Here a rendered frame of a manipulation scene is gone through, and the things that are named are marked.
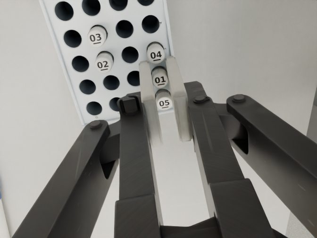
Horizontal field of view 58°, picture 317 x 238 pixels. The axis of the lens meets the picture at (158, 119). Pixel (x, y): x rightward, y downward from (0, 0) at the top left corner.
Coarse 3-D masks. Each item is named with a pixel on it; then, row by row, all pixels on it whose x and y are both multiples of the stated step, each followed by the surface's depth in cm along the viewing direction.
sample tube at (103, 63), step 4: (100, 52) 22; (104, 52) 21; (108, 52) 21; (100, 56) 20; (104, 56) 20; (108, 56) 20; (112, 56) 22; (96, 60) 20; (100, 60) 20; (104, 60) 20; (108, 60) 20; (112, 60) 21; (96, 64) 20; (100, 64) 20; (104, 64) 20; (108, 64) 20; (112, 64) 21; (96, 68) 20; (100, 68) 20; (104, 68) 20; (108, 68) 20; (100, 72) 20; (104, 72) 20
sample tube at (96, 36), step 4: (92, 28) 20; (96, 28) 19; (100, 28) 20; (104, 28) 21; (88, 32) 19; (92, 32) 19; (96, 32) 19; (100, 32) 19; (104, 32) 20; (88, 36) 19; (92, 36) 19; (96, 36) 19; (100, 36) 19; (104, 36) 19; (88, 40) 19; (92, 40) 19; (96, 40) 19; (100, 40) 19; (104, 40) 19; (92, 44) 19; (96, 44) 19; (100, 44) 19
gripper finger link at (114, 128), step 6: (114, 126) 15; (114, 132) 14; (108, 138) 14; (114, 138) 14; (108, 144) 14; (114, 144) 14; (102, 150) 14; (108, 150) 14; (114, 150) 14; (102, 156) 14; (108, 156) 14; (114, 156) 14; (102, 162) 14; (108, 162) 14
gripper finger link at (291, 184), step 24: (240, 96) 14; (240, 120) 13; (264, 120) 12; (240, 144) 14; (264, 144) 11; (288, 144) 10; (312, 144) 10; (264, 168) 12; (288, 168) 10; (312, 168) 9; (288, 192) 10; (312, 192) 9; (312, 216) 9
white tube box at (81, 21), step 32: (64, 0) 19; (96, 0) 22; (128, 0) 20; (160, 0) 20; (64, 32) 20; (128, 32) 22; (160, 32) 21; (64, 64) 21; (128, 64) 22; (160, 64) 22; (96, 96) 23
